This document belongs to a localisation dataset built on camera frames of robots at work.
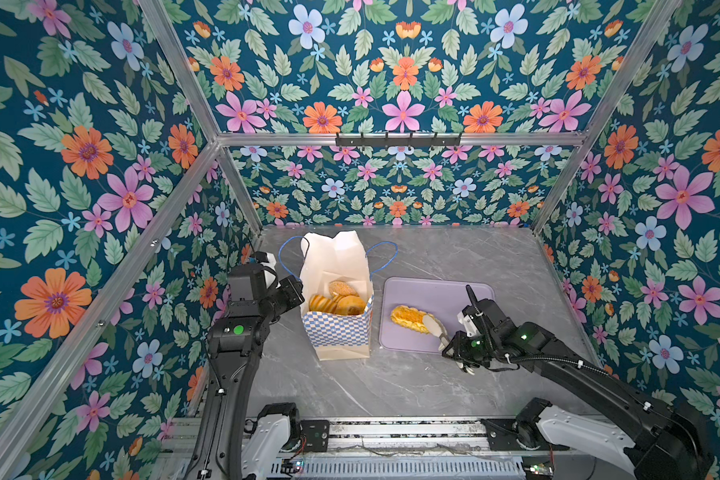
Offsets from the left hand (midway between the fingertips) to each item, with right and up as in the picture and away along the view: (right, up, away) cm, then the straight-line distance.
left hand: (306, 275), depth 70 cm
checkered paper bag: (+1, +4, +20) cm, 20 cm away
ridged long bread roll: (0, -9, +16) cm, 19 cm away
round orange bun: (+4, -6, +26) cm, 27 cm away
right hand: (+34, -21, +7) cm, 40 cm away
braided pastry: (+26, -14, +18) cm, 35 cm away
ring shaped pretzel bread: (+9, -10, +14) cm, 19 cm away
